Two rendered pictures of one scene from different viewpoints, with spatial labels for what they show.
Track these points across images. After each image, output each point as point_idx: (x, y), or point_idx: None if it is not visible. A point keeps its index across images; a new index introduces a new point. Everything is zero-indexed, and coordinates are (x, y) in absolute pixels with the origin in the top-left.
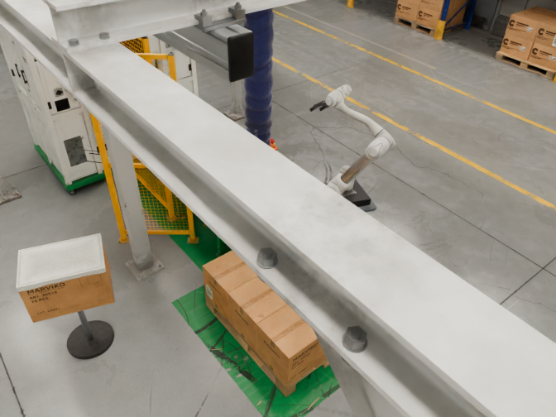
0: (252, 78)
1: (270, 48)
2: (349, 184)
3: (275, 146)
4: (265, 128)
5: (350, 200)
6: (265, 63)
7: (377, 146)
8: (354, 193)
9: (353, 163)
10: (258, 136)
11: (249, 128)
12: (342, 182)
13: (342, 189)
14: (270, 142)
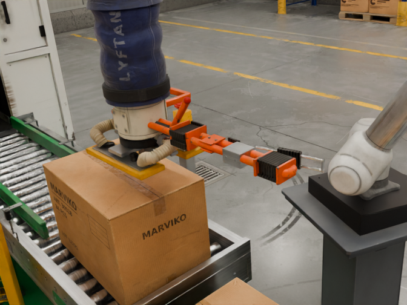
0: None
1: None
2: (392, 155)
3: (186, 91)
4: (140, 5)
5: (392, 204)
6: None
7: None
8: (395, 186)
9: (401, 86)
10: (126, 36)
11: (97, 14)
12: (372, 148)
13: (377, 169)
14: (163, 59)
